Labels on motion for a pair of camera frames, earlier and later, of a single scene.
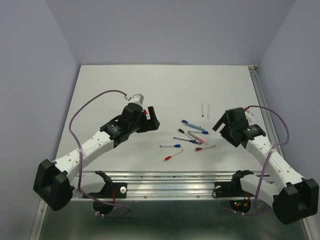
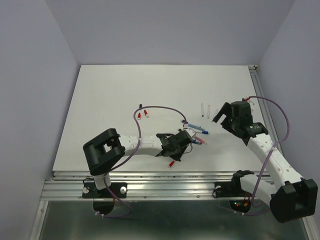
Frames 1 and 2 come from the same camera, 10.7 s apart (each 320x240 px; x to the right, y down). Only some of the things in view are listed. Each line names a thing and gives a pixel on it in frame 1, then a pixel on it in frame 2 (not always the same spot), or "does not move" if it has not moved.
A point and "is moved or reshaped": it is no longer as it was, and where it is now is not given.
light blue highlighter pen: (196, 127) does not move
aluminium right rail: (271, 127) does not move
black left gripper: (154, 122) -> (177, 157)
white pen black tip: (202, 109) does not move
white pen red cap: (170, 156) is moved or reshaped
